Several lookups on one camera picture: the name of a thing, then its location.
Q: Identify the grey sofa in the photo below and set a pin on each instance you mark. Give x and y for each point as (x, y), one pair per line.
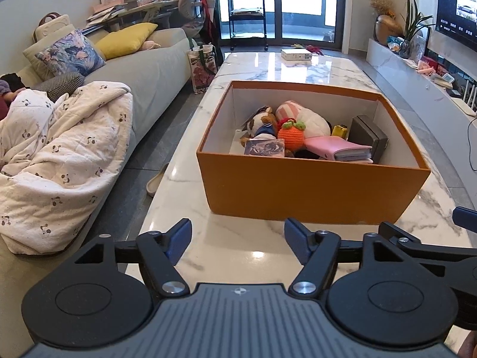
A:
(156, 71)

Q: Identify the pink item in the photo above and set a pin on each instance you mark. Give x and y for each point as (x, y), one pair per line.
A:
(425, 68)

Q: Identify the black and white checked pillow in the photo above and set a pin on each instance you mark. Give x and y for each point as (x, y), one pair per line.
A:
(61, 84)

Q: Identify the printed card box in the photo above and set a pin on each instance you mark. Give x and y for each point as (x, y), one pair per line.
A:
(264, 147)

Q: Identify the cluttered study desk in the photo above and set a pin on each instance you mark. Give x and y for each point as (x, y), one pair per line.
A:
(149, 7)

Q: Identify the beige slipper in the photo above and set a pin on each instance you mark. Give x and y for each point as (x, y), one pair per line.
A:
(156, 182)

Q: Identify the floral tote bag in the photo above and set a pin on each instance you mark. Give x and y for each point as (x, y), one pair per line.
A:
(201, 69)

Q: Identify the green potted plant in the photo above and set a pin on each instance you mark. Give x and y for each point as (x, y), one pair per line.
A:
(415, 18)

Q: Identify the beige bear-shaped cushion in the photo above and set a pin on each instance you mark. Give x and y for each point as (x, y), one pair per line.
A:
(54, 26)

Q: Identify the blue floral pillow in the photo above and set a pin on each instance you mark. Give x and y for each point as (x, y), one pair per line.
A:
(67, 54)

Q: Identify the white router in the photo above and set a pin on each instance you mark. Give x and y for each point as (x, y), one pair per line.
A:
(464, 106)

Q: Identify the yellow pillow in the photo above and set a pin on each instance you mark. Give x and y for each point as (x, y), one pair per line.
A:
(125, 39)

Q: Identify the dried flowers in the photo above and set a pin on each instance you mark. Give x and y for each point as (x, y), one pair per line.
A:
(381, 3)

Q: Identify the glass balcony door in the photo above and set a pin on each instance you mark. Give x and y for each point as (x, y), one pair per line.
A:
(298, 0)

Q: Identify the television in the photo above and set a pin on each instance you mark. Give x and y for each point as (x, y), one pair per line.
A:
(458, 3)

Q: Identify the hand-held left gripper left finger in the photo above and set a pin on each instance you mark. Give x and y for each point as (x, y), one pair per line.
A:
(179, 240)

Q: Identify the white marble television console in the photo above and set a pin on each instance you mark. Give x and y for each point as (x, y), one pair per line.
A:
(410, 82)

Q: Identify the orange crochet tangerine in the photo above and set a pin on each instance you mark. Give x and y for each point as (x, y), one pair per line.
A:
(290, 134)

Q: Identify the brown round vase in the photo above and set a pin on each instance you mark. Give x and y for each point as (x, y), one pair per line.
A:
(387, 30)

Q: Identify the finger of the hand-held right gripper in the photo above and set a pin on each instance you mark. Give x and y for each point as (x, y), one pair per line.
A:
(465, 216)
(443, 250)

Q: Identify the brown bear plush toy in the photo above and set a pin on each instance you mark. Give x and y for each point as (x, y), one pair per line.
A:
(262, 123)

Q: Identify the flat white box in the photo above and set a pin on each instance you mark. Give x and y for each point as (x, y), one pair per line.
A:
(296, 55)

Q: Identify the grey gift box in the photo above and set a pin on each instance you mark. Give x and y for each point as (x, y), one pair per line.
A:
(367, 128)

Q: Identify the pink notebook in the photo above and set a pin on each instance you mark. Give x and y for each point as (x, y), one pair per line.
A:
(328, 145)

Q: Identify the orange cardboard box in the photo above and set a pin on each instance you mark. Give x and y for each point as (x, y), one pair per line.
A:
(298, 194)

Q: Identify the pink plush toy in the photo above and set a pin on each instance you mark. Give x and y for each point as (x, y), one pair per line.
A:
(149, 44)

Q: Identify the black trolley cart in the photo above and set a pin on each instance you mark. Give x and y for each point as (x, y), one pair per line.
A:
(246, 11)

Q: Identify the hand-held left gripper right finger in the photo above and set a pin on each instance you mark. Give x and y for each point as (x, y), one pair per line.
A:
(298, 238)

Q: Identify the small yellow toy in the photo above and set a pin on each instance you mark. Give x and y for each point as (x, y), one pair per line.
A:
(340, 132)

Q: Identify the white printed blanket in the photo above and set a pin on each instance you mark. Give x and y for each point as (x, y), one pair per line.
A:
(63, 164)

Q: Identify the red and green item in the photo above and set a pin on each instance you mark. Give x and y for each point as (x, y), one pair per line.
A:
(315, 49)

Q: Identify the white sheep plush toy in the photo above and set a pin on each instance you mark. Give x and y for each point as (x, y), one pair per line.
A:
(313, 123)

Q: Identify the person's right forearm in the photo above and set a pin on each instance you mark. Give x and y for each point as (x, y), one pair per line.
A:
(468, 346)

